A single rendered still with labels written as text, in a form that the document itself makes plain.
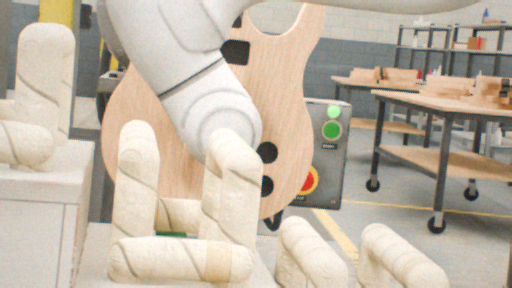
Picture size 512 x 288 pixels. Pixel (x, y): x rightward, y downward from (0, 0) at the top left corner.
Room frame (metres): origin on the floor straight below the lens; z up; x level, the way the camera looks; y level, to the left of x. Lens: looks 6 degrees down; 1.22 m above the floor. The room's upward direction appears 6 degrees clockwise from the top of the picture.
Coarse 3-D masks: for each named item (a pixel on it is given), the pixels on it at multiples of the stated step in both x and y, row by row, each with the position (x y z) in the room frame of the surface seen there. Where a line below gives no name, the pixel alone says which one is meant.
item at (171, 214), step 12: (156, 204) 0.95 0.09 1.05; (168, 204) 0.95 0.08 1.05; (180, 204) 0.96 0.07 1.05; (192, 204) 0.96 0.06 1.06; (156, 216) 0.95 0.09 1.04; (168, 216) 0.95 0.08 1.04; (180, 216) 0.95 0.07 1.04; (192, 216) 0.95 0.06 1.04; (156, 228) 0.95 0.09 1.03; (168, 228) 0.95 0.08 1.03; (180, 228) 0.95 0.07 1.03; (192, 228) 0.95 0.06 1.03
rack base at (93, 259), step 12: (96, 228) 0.96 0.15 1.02; (108, 228) 0.97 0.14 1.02; (84, 240) 0.91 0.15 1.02; (96, 240) 0.91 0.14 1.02; (108, 240) 0.92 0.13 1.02; (84, 252) 0.86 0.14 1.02; (96, 252) 0.86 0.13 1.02; (108, 252) 0.87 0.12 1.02; (84, 264) 0.82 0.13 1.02; (96, 264) 0.82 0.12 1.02; (264, 264) 0.88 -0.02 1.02; (84, 276) 0.78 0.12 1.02; (96, 276) 0.78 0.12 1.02; (252, 276) 0.83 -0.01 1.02; (264, 276) 0.83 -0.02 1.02
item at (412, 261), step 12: (372, 228) 0.97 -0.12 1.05; (384, 228) 0.96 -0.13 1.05; (372, 240) 0.94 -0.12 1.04; (384, 240) 0.92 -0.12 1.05; (396, 240) 0.90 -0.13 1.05; (372, 252) 0.94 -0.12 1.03; (384, 252) 0.90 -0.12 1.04; (396, 252) 0.87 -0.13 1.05; (408, 252) 0.86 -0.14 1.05; (420, 252) 0.86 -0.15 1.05; (384, 264) 0.89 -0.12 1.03; (396, 264) 0.85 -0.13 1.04; (408, 264) 0.83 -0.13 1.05; (420, 264) 0.82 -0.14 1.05; (432, 264) 0.81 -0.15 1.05; (396, 276) 0.85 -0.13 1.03; (408, 276) 0.82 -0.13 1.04; (420, 276) 0.80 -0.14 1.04; (432, 276) 0.80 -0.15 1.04; (444, 276) 0.81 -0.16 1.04
